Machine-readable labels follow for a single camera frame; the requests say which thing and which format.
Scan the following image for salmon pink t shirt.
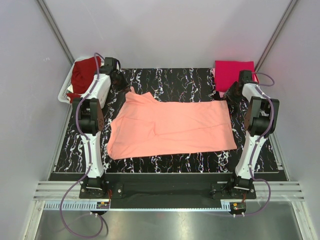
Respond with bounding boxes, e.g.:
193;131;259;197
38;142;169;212
106;89;237;160

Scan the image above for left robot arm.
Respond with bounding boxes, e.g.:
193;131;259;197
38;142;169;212
72;52;130;179

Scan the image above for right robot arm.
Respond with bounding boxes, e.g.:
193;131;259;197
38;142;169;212
223;70;280;180

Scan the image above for folded light pink t shirt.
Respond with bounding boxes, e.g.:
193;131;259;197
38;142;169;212
212;68;259;98

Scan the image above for folded magenta t shirt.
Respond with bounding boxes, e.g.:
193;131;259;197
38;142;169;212
214;60;254;92

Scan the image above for dark red t shirt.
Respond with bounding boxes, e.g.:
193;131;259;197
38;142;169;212
66;57;97;103

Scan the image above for white plastic basket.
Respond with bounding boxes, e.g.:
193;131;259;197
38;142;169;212
58;56;111;108

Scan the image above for black marbled table mat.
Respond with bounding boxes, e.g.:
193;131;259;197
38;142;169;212
53;67;280;174

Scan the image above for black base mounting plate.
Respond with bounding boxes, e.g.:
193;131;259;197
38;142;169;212
79;173;257;210

